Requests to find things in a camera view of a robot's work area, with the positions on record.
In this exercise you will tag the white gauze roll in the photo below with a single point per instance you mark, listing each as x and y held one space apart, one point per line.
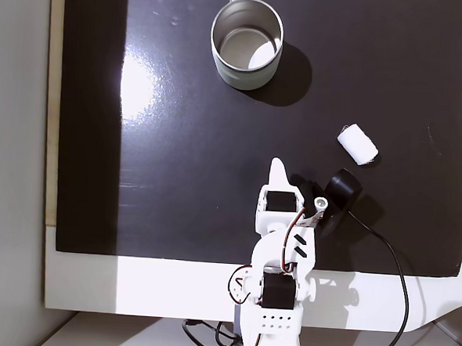
357 144

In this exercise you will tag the black table mat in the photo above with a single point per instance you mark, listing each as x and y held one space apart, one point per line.
195 178

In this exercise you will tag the mint green steel mug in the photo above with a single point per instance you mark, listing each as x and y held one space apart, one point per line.
245 70

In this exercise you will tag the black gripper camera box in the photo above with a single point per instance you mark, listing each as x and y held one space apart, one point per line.
342 187

